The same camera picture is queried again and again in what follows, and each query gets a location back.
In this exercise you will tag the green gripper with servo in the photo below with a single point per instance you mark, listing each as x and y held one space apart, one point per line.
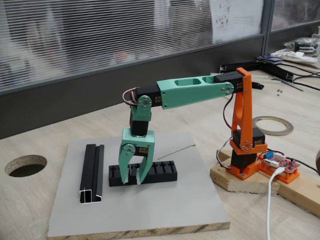
139 142

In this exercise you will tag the black slotted plastic block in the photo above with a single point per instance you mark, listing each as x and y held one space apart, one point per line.
162 178

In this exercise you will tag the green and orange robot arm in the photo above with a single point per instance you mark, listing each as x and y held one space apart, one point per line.
190 92

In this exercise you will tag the grey topped plywood board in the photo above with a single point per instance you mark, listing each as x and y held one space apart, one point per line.
150 207

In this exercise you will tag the black aluminium profile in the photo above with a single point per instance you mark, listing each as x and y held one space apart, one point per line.
88 175

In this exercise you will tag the wooden base block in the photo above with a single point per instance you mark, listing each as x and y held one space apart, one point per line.
240 185

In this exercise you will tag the black flat strip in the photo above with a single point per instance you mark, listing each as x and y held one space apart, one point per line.
258 86

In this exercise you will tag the red controller board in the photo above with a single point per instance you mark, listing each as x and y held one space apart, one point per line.
290 166

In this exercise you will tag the metallic tape roll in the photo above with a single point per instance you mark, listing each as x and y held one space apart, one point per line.
287 130

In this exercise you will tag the light wooden plank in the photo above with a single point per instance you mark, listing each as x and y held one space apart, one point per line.
300 193

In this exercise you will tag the blue card stack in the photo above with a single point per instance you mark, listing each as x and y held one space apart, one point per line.
270 59

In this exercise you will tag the thin grey rod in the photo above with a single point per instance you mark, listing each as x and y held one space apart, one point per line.
287 84

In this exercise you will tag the white drawing sheet on window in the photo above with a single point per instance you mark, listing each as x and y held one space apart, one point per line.
237 20

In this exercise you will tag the dark round object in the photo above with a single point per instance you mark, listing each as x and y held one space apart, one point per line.
318 162

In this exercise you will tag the black and white device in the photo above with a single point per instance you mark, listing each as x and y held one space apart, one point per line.
305 46

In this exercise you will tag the orange controller board mount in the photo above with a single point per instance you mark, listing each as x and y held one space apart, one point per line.
290 178

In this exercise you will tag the black frame profile silver end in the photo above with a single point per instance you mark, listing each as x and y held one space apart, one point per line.
275 70

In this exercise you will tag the grey window frame post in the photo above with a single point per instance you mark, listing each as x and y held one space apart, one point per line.
266 25

